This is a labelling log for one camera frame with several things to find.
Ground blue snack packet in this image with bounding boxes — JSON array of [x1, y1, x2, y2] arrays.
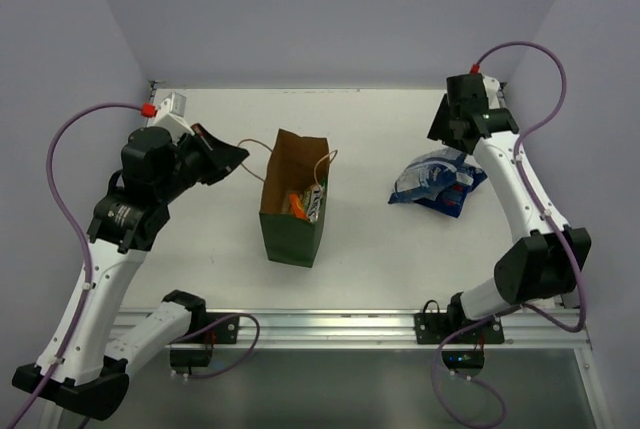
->
[[388, 147, 467, 204], [415, 163, 487, 218]]

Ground green paper bag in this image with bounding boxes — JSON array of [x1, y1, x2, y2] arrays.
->
[[253, 129, 338, 268]]

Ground orange snack packet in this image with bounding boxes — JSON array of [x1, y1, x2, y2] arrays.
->
[[284, 191, 309, 221]]

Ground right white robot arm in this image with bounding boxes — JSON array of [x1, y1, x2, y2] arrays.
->
[[428, 73, 591, 330]]

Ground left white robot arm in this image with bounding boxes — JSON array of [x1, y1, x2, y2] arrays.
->
[[12, 124, 249, 421]]

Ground green white snack bar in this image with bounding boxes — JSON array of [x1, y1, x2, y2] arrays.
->
[[304, 184, 324, 223]]

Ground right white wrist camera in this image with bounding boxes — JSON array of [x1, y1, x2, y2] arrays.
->
[[470, 63, 502, 109]]

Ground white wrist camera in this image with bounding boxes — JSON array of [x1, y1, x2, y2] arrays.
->
[[470, 63, 502, 109], [146, 92, 194, 142]]

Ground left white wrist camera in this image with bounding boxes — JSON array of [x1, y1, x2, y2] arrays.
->
[[146, 92, 194, 142]]

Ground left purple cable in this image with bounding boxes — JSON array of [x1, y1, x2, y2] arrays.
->
[[7, 101, 146, 429]]

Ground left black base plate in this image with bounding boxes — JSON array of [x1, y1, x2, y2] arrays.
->
[[169, 310, 239, 374]]

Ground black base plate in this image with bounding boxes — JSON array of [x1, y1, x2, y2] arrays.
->
[[169, 310, 239, 374], [413, 299, 506, 377]]

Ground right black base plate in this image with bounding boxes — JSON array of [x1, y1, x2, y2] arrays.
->
[[413, 299, 506, 377]]

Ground aluminium mounting rail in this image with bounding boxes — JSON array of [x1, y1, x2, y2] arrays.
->
[[114, 307, 591, 350]]

